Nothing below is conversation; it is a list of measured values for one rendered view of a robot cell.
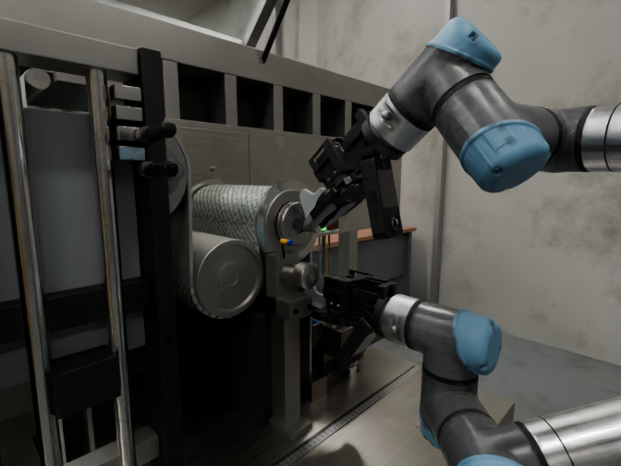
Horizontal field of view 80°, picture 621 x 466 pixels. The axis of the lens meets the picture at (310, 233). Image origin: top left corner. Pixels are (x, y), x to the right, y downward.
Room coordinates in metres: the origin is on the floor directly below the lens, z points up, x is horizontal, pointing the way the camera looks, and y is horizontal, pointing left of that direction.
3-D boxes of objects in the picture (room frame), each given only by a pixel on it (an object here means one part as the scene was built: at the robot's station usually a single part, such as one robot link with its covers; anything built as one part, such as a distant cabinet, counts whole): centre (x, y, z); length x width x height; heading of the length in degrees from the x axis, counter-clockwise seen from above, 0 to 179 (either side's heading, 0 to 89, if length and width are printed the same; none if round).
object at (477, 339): (0.49, -0.20, 1.11); 0.11 x 0.08 x 0.09; 45
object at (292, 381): (0.58, 0.03, 1.05); 0.06 x 0.05 x 0.31; 45
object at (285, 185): (0.63, 0.04, 1.25); 0.15 x 0.01 x 0.15; 135
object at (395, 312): (0.54, -0.14, 1.11); 0.08 x 0.05 x 0.08; 135
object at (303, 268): (0.56, 0.01, 1.18); 0.04 x 0.02 x 0.04; 135
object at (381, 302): (0.60, -0.09, 1.12); 0.12 x 0.08 x 0.09; 45
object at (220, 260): (0.64, 0.21, 1.18); 0.26 x 0.12 x 0.12; 45
